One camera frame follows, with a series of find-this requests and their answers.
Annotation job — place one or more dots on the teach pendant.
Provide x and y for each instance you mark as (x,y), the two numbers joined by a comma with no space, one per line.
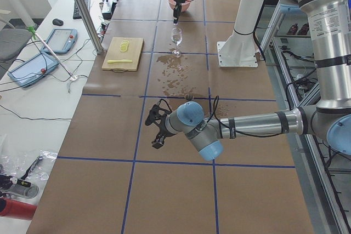
(62,40)
(31,71)

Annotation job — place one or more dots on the black computer mouse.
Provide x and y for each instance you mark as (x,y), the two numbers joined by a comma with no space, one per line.
(57,22)

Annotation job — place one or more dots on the aluminium frame post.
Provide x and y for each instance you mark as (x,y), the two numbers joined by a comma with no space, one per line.
(87,20)

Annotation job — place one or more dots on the red bottle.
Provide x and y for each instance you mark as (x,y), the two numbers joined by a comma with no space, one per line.
(18,210)

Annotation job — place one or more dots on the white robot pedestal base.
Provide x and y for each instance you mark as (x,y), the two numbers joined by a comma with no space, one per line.
(239,49)

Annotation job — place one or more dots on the yellow plastic knife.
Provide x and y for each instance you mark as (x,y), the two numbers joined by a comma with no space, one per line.
(119,61)

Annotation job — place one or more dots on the lower teach pendant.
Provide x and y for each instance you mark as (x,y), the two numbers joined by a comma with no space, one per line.
(31,71)

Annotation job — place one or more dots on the steel double jigger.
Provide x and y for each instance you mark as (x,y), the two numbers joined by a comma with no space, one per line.
(189,97)

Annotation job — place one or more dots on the upper teach pendant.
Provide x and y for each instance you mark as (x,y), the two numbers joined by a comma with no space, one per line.
(62,40)

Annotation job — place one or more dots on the pink plastic bowl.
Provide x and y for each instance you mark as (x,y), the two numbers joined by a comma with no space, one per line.
(185,5)

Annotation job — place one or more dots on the clear wine glass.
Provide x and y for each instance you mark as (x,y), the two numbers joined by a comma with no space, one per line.
(176,37)

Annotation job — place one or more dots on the bamboo cutting board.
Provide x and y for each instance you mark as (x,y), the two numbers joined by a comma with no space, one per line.
(135,48)

